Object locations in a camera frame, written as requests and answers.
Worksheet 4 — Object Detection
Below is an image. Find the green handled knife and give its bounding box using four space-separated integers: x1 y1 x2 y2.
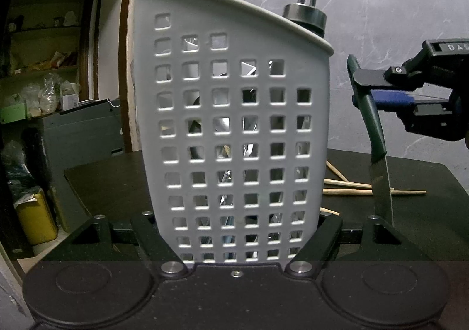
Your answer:
346 54 394 225

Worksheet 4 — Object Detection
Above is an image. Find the black handled peeler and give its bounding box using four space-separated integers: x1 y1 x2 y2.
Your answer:
282 0 327 38

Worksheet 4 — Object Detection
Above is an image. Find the grey perforated utensil basket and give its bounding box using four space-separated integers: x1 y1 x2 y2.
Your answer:
133 0 333 264

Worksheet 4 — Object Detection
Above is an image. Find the purple wooden chopstick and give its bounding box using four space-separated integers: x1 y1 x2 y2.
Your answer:
320 207 340 216
326 160 348 182

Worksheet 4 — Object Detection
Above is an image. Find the yellow jerry can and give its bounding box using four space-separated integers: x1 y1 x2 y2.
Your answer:
13 187 58 245

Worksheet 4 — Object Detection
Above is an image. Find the dark grey cabinet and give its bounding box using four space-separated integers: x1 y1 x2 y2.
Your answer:
39 99 123 232

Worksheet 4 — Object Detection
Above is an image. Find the white box on shelf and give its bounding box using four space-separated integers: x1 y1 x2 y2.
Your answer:
60 82 79 111

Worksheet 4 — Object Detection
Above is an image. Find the green box on shelf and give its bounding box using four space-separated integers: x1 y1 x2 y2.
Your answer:
0 102 26 124

